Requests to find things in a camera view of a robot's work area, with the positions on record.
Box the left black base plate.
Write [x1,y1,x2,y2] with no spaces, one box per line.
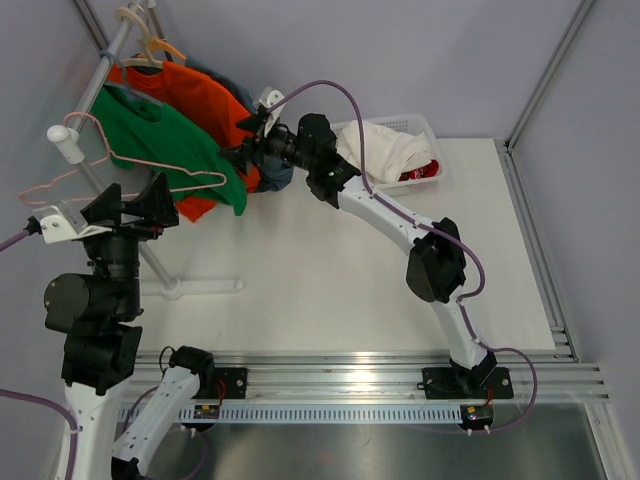
[201,367,249,400]

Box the white t shirt red print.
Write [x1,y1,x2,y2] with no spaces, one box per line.
[362,121,443,184]

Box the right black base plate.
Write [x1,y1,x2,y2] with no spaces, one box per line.
[416,367,514,400]

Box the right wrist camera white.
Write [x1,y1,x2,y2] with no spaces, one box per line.
[258,86,284,126]

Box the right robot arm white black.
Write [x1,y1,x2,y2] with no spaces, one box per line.
[221,108,497,398]

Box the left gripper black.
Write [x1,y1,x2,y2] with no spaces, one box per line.
[79,170,179,315]

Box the pink wire hanger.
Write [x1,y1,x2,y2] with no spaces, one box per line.
[18,110,227,207]

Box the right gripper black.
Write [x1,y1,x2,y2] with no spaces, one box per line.
[218,114,316,178]

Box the green t shirt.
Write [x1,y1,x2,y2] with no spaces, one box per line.
[91,86,248,221]

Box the blue grey t shirt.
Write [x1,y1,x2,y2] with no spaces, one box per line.
[185,56,293,192]

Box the orange t shirt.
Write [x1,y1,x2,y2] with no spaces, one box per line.
[108,62,261,195]

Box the white plastic basket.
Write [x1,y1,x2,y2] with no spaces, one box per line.
[331,114,447,196]

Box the white metal clothes rack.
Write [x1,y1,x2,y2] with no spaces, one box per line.
[46,0,244,302]

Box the beige hanger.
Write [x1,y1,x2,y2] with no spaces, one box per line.
[115,7,163,69]

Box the orange hanger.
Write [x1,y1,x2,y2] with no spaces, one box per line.
[146,37,187,63]

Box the aluminium mounting rail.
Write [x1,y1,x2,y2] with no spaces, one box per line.
[119,349,611,404]

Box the blue hanger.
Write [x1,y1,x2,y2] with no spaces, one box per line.
[98,50,163,106]

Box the white slotted cable duct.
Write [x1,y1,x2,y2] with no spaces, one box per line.
[117,403,464,424]

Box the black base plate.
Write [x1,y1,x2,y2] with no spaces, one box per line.
[201,367,249,400]
[416,367,514,400]

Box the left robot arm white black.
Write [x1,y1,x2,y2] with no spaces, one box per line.
[37,174,216,479]

